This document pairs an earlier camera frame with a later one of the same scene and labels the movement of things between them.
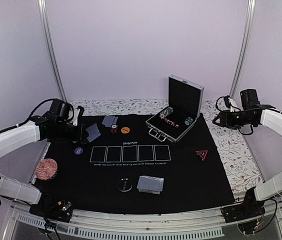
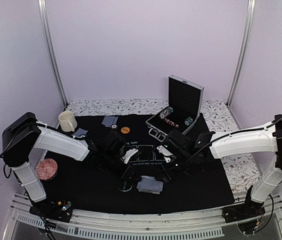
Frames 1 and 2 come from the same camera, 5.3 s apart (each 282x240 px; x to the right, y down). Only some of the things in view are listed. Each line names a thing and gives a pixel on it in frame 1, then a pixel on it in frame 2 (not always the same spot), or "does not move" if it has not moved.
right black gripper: [225, 120] to [167, 175]
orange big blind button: [125, 130] does not move
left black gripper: [80, 137] to [129, 171]
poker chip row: [188, 121] does not move
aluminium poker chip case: [172, 123] does not move
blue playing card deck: [150, 184] does not move
